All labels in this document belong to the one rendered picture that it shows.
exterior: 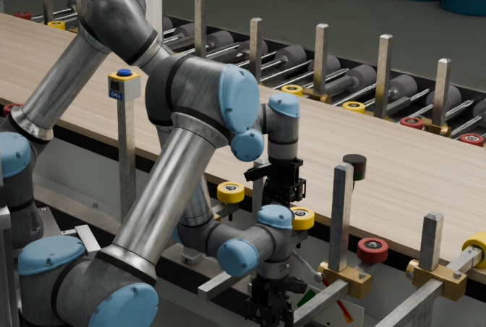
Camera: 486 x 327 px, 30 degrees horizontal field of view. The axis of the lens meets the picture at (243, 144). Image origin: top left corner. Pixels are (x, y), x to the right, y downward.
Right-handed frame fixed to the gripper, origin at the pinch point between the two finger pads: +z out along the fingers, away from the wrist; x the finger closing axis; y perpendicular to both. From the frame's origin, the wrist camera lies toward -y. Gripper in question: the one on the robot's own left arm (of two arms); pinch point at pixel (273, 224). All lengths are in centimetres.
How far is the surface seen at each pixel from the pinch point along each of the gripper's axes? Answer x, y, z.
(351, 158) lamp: 12.2, 14.5, -18.9
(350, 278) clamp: 5.6, 20.5, 10.3
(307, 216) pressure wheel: 20.1, -3.0, 6.6
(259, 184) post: 6.1, -9.5, -6.4
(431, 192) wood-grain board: 58, 15, 7
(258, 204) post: 6.1, -9.5, -0.4
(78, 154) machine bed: 28, -106, 20
